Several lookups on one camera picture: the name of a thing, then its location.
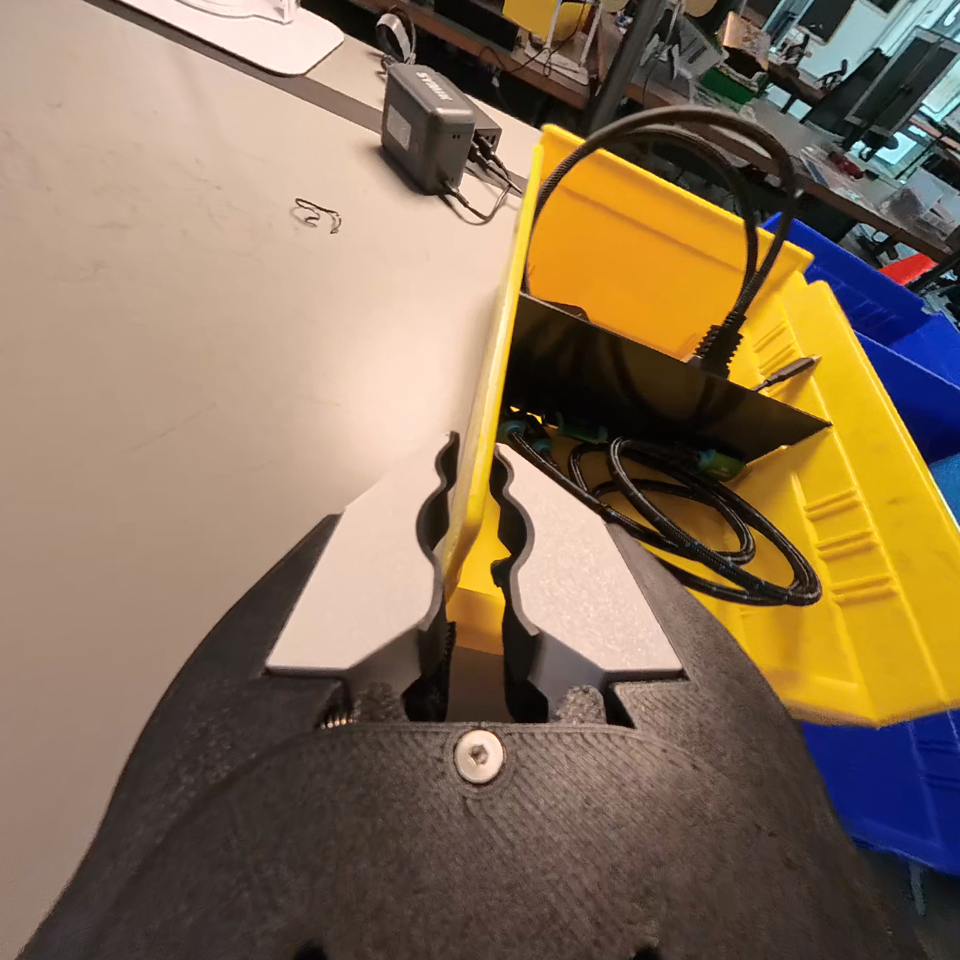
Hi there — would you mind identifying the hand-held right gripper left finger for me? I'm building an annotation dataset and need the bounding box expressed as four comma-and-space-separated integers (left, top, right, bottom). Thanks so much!
266, 431, 462, 702

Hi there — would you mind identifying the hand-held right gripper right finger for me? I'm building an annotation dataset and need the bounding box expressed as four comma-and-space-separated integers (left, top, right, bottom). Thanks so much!
491, 444, 685, 721

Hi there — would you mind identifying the blue plastic bin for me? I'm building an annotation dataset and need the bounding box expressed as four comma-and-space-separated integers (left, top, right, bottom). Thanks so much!
798, 322, 960, 879
761, 212, 960, 354

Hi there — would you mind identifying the large yellow plastic bin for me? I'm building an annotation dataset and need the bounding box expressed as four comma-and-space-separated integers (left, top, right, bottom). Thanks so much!
438, 123, 960, 729

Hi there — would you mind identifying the grey braided switch cable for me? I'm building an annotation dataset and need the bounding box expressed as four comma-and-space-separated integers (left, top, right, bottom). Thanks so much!
525, 105, 796, 376

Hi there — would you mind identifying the black bin divider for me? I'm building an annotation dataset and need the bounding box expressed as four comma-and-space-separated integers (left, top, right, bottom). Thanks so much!
506, 292, 834, 462

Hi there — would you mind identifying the red plastic bin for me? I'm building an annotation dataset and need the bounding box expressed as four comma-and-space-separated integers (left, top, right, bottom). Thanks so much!
877, 255, 939, 290

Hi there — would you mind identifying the grey power station with display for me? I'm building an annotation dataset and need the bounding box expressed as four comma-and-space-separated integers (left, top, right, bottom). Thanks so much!
380, 62, 526, 226

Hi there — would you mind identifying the black metal pole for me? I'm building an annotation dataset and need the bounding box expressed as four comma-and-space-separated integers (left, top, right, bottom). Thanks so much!
585, 0, 669, 136

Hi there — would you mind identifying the green plastic bin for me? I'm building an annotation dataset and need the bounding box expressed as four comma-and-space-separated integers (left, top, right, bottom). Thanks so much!
705, 67, 759, 102

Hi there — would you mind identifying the thin black USB cable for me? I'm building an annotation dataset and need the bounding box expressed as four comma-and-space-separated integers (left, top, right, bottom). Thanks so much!
753, 354, 822, 393

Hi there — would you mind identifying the black wire twist tie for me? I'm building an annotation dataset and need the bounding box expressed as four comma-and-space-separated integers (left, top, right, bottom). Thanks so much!
294, 197, 344, 235

